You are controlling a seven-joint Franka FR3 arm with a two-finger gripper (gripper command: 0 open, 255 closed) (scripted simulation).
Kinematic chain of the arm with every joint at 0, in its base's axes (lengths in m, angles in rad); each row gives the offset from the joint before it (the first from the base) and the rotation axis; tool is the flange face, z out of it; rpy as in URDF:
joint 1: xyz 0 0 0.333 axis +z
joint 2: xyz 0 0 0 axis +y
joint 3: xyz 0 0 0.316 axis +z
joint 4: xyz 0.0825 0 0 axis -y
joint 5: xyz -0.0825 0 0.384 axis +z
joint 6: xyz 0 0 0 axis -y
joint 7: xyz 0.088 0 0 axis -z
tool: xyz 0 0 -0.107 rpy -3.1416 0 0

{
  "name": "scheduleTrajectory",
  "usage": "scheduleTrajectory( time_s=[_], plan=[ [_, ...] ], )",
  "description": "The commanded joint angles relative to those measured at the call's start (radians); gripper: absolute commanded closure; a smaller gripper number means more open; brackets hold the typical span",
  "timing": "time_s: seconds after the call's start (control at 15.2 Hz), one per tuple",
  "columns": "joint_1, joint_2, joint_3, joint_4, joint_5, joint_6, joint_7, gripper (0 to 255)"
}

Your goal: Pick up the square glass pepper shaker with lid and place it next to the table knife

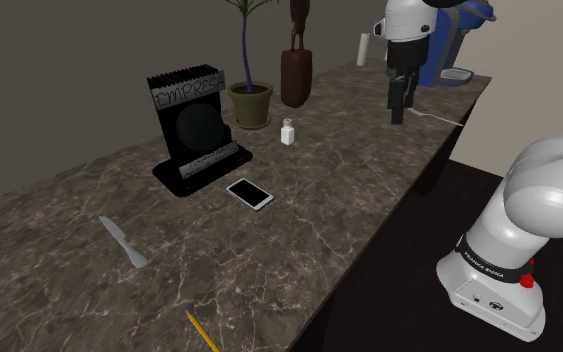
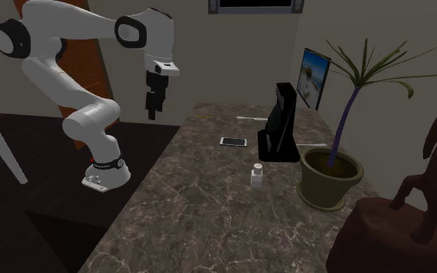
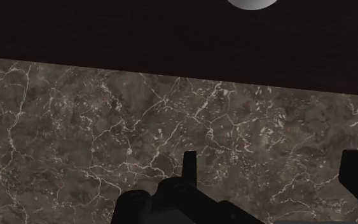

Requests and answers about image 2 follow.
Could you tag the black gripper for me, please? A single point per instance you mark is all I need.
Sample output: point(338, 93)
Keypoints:
point(157, 82)

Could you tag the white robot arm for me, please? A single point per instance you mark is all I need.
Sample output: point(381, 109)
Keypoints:
point(51, 81)

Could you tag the yellow pencil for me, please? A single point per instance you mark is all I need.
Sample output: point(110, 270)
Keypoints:
point(205, 116)

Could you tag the brown wooden door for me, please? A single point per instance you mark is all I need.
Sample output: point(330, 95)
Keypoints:
point(85, 64)

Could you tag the white smartphone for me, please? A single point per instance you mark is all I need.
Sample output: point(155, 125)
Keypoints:
point(233, 142)

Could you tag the white slim utensil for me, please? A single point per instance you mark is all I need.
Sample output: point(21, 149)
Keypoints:
point(252, 118)
point(312, 145)

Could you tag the grey framed window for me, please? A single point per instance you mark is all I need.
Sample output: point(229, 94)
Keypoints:
point(256, 9)

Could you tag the black upright appliance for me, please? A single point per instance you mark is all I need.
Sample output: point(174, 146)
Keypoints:
point(280, 132)

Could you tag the small white bottle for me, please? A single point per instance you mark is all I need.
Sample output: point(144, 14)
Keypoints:
point(256, 179)

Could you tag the dark robot stand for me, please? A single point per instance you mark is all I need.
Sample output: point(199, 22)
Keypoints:
point(51, 196)

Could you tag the palm plant in olive pot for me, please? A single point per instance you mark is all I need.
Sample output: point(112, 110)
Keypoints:
point(324, 185)

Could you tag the dark brown figure sculpture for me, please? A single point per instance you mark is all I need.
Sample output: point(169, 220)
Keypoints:
point(388, 234)

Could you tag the framed beach wall picture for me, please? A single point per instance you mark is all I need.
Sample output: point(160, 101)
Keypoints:
point(312, 77)

